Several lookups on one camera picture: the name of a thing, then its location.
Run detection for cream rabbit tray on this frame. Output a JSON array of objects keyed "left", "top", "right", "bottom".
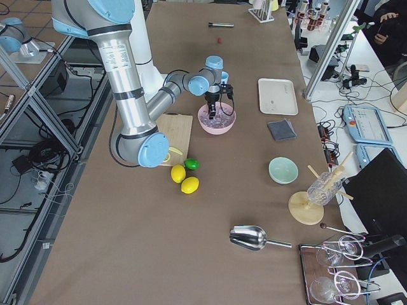
[{"left": 258, "top": 78, "right": 298, "bottom": 116}]

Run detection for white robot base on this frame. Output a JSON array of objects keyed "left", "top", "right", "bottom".
[{"left": 129, "top": 0, "right": 163, "bottom": 101}]

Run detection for metal ice scoop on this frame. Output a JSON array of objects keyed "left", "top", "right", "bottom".
[{"left": 230, "top": 226, "right": 293, "bottom": 251}]

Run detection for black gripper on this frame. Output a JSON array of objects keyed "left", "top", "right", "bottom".
[{"left": 205, "top": 83, "right": 233, "bottom": 119}]

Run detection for grey folded cloth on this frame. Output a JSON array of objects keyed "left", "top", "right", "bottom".
[{"left": 267, "top": 119, "right": 297, "bottom": 141}]

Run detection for light blue plastic cup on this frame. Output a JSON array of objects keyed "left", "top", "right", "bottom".
[{"left": 221, "top": 71, "right": 229, "bottom": 84}]

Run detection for pile of ice cubes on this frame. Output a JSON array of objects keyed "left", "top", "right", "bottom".
[{"left": 198, "top": 104, "right": 236, "bottom": 129}]

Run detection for steel muddler black tip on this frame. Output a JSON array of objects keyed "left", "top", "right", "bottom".
[{"left": 208, "top": 22, "right": 235, "bottom": 28}]

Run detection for black monitor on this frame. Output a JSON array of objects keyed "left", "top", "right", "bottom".
[{"left": 343, "top": 149, "right": 406, "bottom": 237}]

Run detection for whole yellow lemon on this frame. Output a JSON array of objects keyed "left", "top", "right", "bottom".
[
  {"left": 170, "top": 164, "right": 186, "bottom": 184},
  {"left": 181, "top": 177, "right": 200, "bottom": 194}
]

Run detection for white test tube rack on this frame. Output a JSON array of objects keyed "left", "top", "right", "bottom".
[{"left": 248, "top": 0, "right": 277, "bottom": 24}]

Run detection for wooden cup stand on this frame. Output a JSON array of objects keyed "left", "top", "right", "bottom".
[{"left": 288, "top": 151, "right": 354, "bottom": 225}]

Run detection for clear glass on stand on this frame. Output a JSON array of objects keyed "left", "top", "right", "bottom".
[{"left": 307, "top": 172, "right": 341, "bottom": 206}]

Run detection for green lime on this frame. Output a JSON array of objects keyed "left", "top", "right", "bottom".
[{"left": 184, "top": 158, "right": 200, "bottom": 170}]

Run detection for pale green bowl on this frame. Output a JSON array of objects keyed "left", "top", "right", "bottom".
[{"left": 268, "top": 157, "right": 299, "bottom": 184}]

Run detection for lemon slice near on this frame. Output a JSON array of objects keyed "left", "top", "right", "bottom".
[{"left": 163, "top": 152, "right": 171, "bottom": 163}]

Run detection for wire wine glass rack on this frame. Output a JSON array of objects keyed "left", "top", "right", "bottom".
[{"left": 298, "top": 233, "right": 381, "bottom": 304}]

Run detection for wooden cutting board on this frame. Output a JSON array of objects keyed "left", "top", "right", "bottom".
[{"left": 157, "top": 114, "right": 193, "bottom": 166}]

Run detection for blue teach pendant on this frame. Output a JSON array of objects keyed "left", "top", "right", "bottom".
[{"left": 342, "top": 105, "right": 393, "bottom": 145}]

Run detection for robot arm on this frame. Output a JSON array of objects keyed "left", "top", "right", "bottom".
[
  {"left": 52, "top": 0, "right": 233, "bottom": 168},
  {"left": 1, "top": 17, "right": 46, "bottom": 64}
]

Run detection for pink bowl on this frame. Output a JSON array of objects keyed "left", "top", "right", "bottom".
[{"left": 197, "top": 102, "right": 237, "bottom": 135}]

